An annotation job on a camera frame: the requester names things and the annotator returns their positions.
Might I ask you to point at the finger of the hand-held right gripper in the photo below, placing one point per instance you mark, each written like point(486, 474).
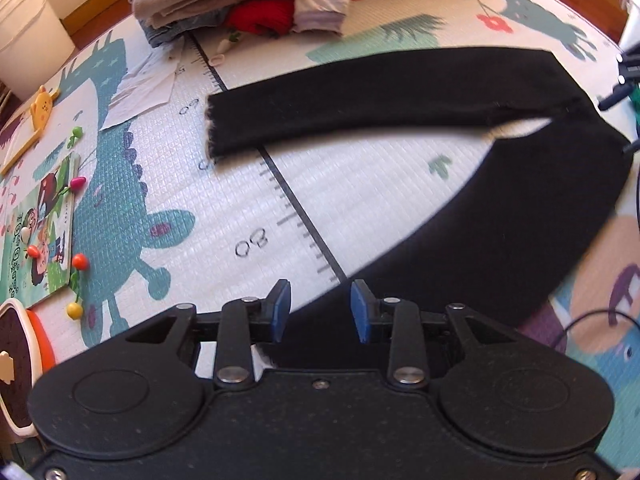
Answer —
point(616, 96)
point(631, 146)

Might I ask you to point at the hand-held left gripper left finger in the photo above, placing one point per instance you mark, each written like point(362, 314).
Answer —
point(280, 310)

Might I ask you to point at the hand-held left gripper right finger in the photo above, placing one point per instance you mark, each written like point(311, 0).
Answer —
point(361, 310)

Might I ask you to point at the black pants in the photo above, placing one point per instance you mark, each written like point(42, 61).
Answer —
point(525, 185)

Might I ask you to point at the cartoon dinosaur play mat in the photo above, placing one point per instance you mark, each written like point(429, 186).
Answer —
point(350, 205)

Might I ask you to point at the yellow toy fruit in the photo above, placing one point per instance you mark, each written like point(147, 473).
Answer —
point(74, 310)

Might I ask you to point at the pink toy fruit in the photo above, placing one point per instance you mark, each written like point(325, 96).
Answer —
point(76, 182)

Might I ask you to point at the green picture book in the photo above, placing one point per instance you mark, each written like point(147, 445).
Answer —
point(45, 220)

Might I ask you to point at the small orange toy fruit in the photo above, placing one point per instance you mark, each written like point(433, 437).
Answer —
point(32, 249)

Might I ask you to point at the white paper sheets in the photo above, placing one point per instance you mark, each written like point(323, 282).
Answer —
point(145, 90)

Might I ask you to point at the brown toy with white rim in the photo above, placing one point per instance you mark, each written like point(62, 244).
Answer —
point(20, 360)

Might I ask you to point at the small green toy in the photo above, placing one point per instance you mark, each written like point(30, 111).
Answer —
point(76, 132)

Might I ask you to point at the yellow bear toy tray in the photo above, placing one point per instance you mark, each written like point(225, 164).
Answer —
point(42, 110)

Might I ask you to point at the white plastic bucket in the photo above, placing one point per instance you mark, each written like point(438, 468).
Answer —
point(27, 40)

